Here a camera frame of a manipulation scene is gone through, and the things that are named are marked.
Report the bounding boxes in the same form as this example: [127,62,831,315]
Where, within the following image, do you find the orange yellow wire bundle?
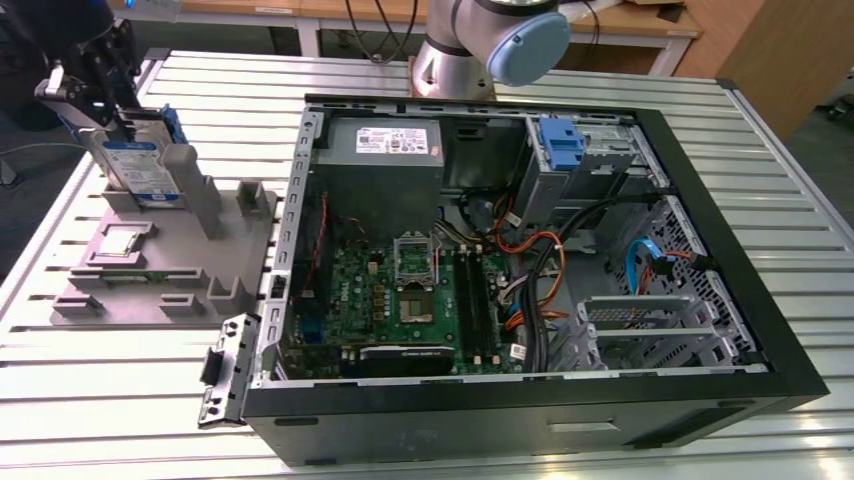
[495,229,570,334]

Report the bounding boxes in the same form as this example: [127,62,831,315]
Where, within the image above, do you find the wooden cabinet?
[690,0,854,144]

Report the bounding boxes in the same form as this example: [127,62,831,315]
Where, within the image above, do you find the black PC case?
[239,91,831,469]

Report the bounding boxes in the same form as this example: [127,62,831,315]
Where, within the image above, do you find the metal socket cover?
[391,233,440,288]

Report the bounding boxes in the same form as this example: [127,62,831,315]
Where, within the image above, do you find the hard disk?
[57,104,196,212]

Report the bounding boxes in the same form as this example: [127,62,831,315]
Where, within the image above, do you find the yellow black wire bundle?
[431,219,499,249]

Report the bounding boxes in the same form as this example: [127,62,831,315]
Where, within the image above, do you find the red black fan wire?
[300,191,331,300]

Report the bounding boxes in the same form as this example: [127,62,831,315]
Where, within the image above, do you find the grey power supply unit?
[311,117,447,241]

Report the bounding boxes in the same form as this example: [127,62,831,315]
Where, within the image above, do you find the metal card retainer bracket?
[196,312,263,431]

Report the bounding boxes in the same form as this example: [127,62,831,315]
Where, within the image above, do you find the braided black cable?
[518,193,669,375]

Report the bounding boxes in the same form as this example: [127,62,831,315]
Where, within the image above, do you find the power wire black connector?
[666,251,721,275]

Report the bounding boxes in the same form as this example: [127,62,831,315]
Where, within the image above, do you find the metal optical drive cage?
[522,115,671,229]

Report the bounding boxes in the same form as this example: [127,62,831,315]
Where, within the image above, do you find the blue plastic drive latch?
[538,117,587,172]

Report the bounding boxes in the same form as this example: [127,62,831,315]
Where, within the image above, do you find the wooden desk white frame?
[299,0,707,77]
[125,0,323,57]

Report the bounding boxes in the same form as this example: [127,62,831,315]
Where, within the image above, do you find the CPU socket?
[398,292,440,327]

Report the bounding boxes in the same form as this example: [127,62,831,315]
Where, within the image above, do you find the green motherboard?
[286,242,528,379]

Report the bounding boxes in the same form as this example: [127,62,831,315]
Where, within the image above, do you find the grey parts rack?
[51,142,282,327]

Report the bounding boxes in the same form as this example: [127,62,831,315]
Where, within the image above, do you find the black graphics card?
[355,343,455,379]

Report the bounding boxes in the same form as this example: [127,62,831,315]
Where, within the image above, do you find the thin grey wire bundle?
[498,275,539,304]

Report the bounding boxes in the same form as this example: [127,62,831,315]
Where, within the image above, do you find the green RAM stick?
[105,269,176,284]

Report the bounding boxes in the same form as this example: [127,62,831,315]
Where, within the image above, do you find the smooth black cable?
[531,199,669,375]

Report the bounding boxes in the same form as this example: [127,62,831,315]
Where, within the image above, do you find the thin blue floor cable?
[0,142,89,164]

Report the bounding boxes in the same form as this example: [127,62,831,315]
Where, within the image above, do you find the black office chair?
[0,29,76,134]

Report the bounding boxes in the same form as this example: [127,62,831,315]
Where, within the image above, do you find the metal disk bay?
[567,293,743,372]

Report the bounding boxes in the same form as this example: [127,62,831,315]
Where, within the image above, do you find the blue data wire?
[624,238,670,297]

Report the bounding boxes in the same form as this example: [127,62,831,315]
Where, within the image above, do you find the black chair base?
[814,69,854,121]

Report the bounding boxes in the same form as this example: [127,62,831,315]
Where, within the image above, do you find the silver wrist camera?
[32,64,75,104]

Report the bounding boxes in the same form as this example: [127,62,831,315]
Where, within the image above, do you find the black cable bundle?
[344,0,430,65]

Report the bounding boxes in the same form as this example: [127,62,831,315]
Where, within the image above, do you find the silver CPU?
[92,227,148,259]

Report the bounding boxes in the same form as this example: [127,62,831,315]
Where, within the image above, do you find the black RAM slot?
[460,246,486,366]
[454,246,478,366]
[470,246,495,366]

